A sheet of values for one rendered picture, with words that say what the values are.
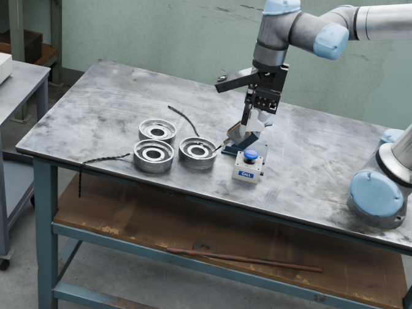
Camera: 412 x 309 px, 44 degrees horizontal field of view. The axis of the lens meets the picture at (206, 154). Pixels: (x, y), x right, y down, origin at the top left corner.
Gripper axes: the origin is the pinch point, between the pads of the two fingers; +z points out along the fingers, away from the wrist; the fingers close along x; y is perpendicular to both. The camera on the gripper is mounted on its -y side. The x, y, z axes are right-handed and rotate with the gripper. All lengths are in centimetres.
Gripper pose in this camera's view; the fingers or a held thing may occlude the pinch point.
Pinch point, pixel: (241, 130)
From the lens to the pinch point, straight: 131.0
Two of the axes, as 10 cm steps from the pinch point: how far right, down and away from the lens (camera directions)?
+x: 2.3, -5.2, 8.2
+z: -1.6, 8.1, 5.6
